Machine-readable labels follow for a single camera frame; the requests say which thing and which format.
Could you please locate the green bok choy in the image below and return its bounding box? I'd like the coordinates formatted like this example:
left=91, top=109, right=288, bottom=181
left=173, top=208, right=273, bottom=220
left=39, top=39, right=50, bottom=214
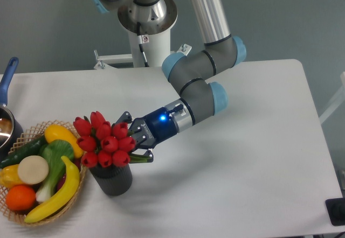
left=36, top=139, right=74, bottom=203

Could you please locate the yellow banana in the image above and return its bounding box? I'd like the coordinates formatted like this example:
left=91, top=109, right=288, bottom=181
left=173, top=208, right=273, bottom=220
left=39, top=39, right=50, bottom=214
left=24, top=156, right=80, bottom=223

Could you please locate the dark green cucumber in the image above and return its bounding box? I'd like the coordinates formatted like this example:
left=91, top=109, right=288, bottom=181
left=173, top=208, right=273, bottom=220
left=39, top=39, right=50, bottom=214
left=1, top=136, right=47, bottom=169

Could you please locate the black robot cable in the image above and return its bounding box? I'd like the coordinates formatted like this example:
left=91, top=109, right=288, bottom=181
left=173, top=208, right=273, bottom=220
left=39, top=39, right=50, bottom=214
left=136, top=22, right=150, bottom=68

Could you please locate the white frame at right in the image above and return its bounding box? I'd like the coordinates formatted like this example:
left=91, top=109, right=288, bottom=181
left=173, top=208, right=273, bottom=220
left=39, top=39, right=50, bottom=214
left=319, top=72, right=344, bottom=125

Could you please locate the orange fruit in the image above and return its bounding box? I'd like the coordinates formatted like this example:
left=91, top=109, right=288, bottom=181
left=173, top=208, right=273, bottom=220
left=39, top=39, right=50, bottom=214
left=5, top=185, right=36, bottom=211

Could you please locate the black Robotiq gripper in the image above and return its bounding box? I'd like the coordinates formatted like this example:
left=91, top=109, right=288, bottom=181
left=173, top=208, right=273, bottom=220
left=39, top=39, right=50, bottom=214
left=115, top=108, right=177, bottom=163

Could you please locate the yellow bell pepper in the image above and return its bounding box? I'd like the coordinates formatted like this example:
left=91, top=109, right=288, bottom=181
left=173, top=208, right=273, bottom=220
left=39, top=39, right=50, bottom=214
left=1, top=164, right=24, bottom=188

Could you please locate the red tulip bouquet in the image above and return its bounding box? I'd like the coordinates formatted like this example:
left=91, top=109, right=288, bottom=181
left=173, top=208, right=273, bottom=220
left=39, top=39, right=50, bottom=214
left=73, top=111, right=136, bottom=168

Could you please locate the black device at edge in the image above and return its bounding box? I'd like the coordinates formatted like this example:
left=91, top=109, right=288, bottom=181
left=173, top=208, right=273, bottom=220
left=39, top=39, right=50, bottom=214
left=325, top=198, right=345, bottom=226

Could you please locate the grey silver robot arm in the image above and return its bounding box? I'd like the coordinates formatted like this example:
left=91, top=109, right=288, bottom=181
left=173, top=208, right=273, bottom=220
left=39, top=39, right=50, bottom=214
left=79, top=0, right=246, bottom=167

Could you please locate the dark grey ribbed vase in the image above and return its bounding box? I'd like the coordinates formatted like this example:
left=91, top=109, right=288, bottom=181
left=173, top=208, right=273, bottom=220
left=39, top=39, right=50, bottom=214
left=89, top=165, right=133, bottom=196

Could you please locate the blue handled saucepan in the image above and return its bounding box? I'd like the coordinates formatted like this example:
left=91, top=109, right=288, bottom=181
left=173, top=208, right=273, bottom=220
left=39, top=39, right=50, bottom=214
left=1, top=57, right=23, bottom=160

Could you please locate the beige round mushroom cap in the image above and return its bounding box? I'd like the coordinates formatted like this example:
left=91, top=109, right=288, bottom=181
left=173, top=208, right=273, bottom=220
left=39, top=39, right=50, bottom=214
left=17, top=156, right=49, bottom=185

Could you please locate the yellow squash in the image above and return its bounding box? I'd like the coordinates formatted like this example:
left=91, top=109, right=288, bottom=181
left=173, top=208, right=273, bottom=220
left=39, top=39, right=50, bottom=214
left=44, top=124, right=84, bottom=158

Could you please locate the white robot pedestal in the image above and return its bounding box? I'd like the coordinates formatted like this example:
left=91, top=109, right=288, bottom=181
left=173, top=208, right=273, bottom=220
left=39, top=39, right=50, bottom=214
left=93, top=27, right=192, bottom=70

